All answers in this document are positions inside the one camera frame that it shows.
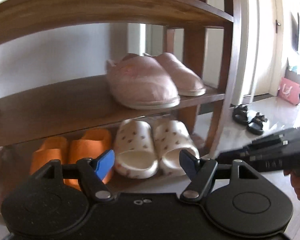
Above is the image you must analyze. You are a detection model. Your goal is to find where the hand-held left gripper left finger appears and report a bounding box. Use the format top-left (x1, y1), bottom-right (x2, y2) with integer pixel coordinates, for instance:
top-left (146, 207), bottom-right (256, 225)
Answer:
top-left (31, 150), bottom-right (115, 203)

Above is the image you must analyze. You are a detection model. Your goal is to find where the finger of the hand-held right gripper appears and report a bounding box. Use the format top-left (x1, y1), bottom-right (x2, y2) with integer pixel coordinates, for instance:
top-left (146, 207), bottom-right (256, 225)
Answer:
top-left (215, 128), bottom-right (300, 164)

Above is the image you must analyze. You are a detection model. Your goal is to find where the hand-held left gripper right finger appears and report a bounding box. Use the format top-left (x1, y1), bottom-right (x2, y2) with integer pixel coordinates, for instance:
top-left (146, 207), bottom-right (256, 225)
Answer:
top-left (179, 149), bottom-right (263, 202)

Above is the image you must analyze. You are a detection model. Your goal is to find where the orange textured slipper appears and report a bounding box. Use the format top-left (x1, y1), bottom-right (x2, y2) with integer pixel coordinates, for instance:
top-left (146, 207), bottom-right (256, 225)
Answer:
top-left (69, 129), bottom-right (114, 185)
top-left (30, 136), bottom-right (70, 180)

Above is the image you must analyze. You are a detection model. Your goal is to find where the white heart-print slipper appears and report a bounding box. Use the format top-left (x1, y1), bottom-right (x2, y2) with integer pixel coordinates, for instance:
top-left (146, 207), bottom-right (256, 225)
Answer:
top-left (154, 120), bottom-right (200, 177)
top-left (114, 120), bottom-right (159, 179)

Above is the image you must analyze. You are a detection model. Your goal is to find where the wooden shoe rack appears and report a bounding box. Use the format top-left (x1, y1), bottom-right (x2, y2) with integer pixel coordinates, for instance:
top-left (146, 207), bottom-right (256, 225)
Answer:
top-left (0, 0), bottom-right (242, 198)

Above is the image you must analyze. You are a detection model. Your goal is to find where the pink fabric slipper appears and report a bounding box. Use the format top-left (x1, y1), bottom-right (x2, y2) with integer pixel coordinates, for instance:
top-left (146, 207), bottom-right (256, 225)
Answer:
top-left (105, 53), bottom-right (180, 110)
top-left (144, 52), bottom-right (206, 97)

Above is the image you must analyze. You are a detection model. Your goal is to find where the person's right hand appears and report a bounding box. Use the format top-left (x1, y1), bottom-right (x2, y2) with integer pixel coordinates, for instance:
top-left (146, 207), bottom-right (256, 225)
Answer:
top-left (284, 169), bottom-right (300, 202)

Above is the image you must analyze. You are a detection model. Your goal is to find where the black slipper with charms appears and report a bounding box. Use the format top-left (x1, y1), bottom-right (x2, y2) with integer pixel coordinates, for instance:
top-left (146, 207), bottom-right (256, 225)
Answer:
top-left (246, 112), bottom-right (268, 135)
top-left (232, 105), bottom-right (250, 125)

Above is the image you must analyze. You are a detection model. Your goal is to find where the pink paper bag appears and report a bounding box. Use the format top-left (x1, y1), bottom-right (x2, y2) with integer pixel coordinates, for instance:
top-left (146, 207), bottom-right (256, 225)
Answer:
top-left (277, 77), bottom-right (300, 105)

